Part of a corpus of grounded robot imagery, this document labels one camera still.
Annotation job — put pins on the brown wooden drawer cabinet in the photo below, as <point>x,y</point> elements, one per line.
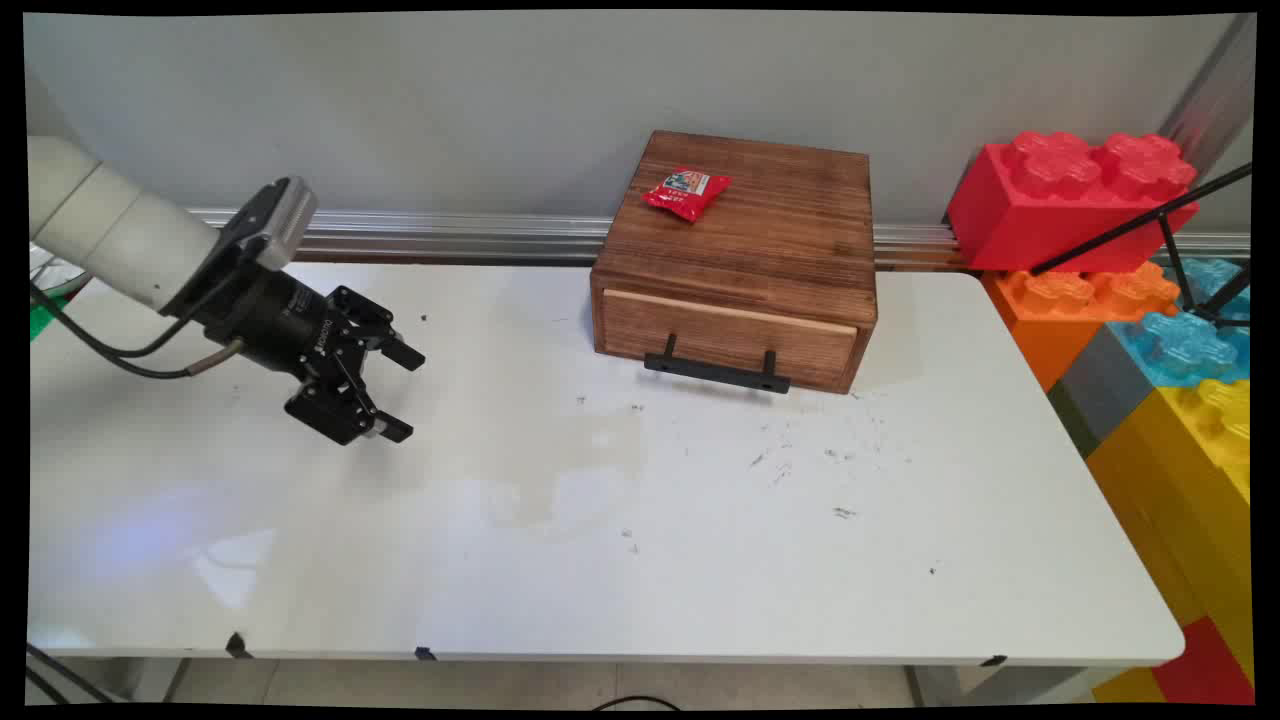
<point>770,230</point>

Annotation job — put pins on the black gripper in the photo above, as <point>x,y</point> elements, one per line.
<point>275,315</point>

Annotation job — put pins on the big yellow toy brick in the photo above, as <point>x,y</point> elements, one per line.
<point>1180,480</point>

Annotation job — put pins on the aluminium upright post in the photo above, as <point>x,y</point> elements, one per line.
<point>1215,95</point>

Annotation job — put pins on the wooden drawer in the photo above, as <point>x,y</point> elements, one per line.
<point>720,335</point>

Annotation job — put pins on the green object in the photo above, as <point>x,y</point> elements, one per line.
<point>42,318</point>

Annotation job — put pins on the aluminium wall rail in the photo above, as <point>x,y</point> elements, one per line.
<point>450,235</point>

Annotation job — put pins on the big orange toy brick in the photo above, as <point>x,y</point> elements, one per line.
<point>1050,300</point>

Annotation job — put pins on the black tripod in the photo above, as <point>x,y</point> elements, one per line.
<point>1140,225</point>

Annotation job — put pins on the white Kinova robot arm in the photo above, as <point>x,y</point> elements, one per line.
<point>110,225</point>

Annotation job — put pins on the big grey toy brick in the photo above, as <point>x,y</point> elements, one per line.
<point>1100,385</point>

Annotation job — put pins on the small red toy brick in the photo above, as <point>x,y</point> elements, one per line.
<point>1215,670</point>

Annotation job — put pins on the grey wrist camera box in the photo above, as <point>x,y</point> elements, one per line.
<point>280,215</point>

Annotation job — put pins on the big red toy brick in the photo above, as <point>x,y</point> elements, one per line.
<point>1050,205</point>

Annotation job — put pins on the red snack packet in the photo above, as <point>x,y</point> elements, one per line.
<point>686,194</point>

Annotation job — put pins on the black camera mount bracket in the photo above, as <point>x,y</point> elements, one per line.
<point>215,270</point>

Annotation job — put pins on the big blue toy brick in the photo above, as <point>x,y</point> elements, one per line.
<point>1185,345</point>

